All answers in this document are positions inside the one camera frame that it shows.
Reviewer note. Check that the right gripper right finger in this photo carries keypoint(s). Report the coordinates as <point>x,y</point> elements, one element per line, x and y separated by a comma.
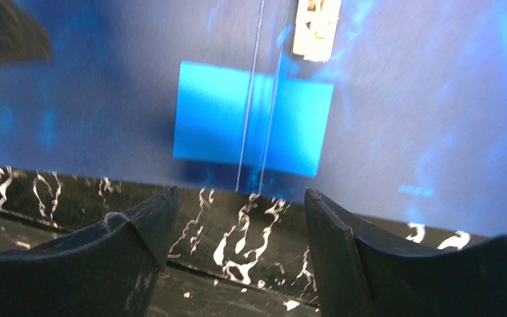
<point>362,269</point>

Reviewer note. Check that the blue plastic folder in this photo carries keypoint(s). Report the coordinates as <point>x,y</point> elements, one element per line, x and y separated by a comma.
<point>407,120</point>

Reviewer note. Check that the silver folder clip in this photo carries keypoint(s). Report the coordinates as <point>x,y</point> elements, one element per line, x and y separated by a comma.
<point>315,29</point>

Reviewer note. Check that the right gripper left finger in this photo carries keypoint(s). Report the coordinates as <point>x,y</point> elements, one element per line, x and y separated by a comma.
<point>106,269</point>

